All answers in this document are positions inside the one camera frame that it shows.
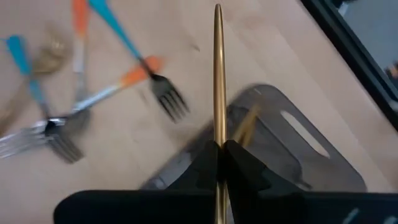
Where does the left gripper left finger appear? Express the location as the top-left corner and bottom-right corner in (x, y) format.
(54, 139), (220, 224)

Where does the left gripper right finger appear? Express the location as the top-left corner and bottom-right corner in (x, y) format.
(223, 139), (398, 224)

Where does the black fork with blue handle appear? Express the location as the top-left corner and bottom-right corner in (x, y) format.
(88, 0), (191, 123)
(2, 34), (85, 165)

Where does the grey translucent plastic bin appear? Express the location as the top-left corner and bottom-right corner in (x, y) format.
(139, 83), (368, 194)

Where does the black aluminium table frame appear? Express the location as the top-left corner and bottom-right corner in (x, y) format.
(300, 0), (398, 131)

